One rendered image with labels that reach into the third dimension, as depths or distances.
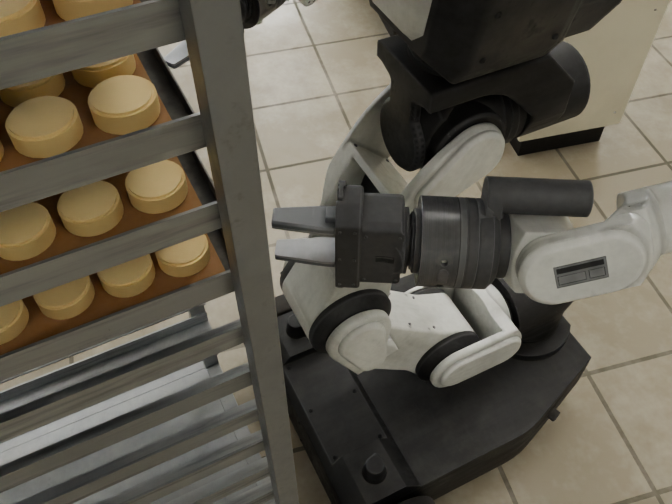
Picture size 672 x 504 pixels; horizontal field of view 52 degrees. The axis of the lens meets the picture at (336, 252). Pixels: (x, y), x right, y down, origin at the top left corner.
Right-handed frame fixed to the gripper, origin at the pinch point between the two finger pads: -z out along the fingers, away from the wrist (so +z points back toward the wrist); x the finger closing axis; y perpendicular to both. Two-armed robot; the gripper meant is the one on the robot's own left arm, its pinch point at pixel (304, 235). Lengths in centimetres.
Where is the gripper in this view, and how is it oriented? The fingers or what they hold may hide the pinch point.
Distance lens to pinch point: 67.1
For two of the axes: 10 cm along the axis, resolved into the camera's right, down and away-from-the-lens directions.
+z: 10.0, 0.5, -0.4
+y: -0.6, 7.7, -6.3
